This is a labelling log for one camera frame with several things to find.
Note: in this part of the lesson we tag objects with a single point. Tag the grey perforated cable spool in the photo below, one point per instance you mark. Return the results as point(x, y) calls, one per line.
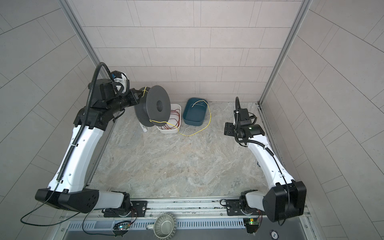
point(154, 106)

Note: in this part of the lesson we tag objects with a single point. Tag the round grey knob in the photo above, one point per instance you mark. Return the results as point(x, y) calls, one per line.
point(165, 227)

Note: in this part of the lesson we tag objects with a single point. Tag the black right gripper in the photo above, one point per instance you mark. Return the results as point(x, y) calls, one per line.
point(228, 128)

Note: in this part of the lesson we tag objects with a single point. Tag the aluminium corner profile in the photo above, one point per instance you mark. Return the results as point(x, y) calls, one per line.
point(287, 44)
point(90, 51)

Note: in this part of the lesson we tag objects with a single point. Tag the white tube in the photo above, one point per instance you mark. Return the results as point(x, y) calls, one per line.
point(144, 128)

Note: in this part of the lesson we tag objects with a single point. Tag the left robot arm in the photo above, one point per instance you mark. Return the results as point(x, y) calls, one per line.
point(67, 190)

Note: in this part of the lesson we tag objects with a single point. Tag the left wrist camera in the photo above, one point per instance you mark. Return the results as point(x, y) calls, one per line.
point(121, 78)

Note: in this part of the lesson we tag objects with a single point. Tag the white plastic bin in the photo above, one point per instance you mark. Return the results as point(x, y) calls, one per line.
point(174, 122)

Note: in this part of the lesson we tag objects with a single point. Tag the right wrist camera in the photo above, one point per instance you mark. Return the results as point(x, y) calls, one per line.
point(243, 118)

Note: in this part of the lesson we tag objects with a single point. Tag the aluminium corner profile right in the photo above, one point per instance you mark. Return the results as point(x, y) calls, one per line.
point(287, 44)

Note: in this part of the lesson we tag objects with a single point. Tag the teal plastic bin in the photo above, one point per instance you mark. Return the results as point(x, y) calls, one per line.
point(195, 111)

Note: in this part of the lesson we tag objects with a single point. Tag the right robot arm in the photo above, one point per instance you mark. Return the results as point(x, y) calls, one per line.
point(286, 197)

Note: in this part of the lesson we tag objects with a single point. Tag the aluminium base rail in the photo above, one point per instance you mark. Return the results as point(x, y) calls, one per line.
point(221, 207)

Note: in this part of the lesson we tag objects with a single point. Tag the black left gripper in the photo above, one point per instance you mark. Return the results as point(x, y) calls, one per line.
point(134, 100)

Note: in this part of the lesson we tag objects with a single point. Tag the aluminium corner profile left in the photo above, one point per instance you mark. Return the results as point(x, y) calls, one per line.
point(90, 51)

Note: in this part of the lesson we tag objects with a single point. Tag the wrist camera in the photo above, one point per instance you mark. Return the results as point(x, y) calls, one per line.
point(243, 118)
point(121, 78)

